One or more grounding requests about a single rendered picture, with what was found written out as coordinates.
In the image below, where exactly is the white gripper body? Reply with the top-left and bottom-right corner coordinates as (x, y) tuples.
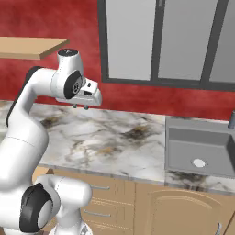
(55, 87), (103, 108)

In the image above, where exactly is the grey kitchen sink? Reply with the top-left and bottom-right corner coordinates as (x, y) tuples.
(164, 116), (235, 180)

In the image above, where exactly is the grey sink tap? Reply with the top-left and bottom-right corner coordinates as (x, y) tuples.
(227, 110), (235, 130)

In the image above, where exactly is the light wooden shelf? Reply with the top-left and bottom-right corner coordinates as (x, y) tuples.
(0, 36), (71, 61)

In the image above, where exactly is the light wooden drawer front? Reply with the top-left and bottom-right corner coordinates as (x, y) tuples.
(85, 220), (135, 235)
(53, 168), (137, 206)
(80, 196), (136, 229)

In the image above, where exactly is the dark framed window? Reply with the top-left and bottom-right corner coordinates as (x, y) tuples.
(96, 0), (235, 92)

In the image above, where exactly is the light wooden cupboard door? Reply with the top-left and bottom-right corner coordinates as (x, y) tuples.
(146, 187), (223, 235)

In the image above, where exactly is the silver drawer handle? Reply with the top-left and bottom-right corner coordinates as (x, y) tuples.
(83, 208), (112, 218)
(90, 184), (111, 191)

